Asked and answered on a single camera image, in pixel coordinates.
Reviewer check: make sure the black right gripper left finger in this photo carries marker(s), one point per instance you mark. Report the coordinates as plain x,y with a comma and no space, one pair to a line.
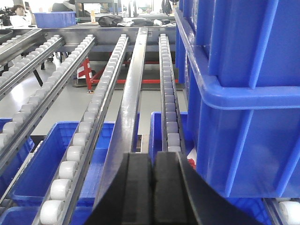
128,200

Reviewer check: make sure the black bag on table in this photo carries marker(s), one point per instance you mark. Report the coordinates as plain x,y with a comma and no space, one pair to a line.
110,20

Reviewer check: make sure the blue crate on far table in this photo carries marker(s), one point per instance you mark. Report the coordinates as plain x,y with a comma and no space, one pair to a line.
55,19

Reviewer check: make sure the white roller track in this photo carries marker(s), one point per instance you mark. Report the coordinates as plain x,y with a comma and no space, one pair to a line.
62,195
171,126
16,131
28,64

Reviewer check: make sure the large blue plastic crate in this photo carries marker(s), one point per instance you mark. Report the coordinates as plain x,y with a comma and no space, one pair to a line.
239,61

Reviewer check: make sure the blue bin lower centre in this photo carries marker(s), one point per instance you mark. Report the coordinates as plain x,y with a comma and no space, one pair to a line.
155,139

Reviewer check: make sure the seated person in background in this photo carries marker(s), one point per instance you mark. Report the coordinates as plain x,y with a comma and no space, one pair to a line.
23,16

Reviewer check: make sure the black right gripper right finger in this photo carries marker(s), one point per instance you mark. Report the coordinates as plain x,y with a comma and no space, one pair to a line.
182,197

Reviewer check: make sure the blue bin lower left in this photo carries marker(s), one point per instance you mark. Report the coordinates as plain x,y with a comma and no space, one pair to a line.
31,187

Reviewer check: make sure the steel centre guide rail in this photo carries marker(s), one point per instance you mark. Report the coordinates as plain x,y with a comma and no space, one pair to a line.
126,125

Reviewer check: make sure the blue bin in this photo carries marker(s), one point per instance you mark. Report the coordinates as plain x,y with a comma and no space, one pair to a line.
31,187
155,139

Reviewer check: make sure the red metal floor frame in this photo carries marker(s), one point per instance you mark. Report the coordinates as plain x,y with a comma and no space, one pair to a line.
128,75

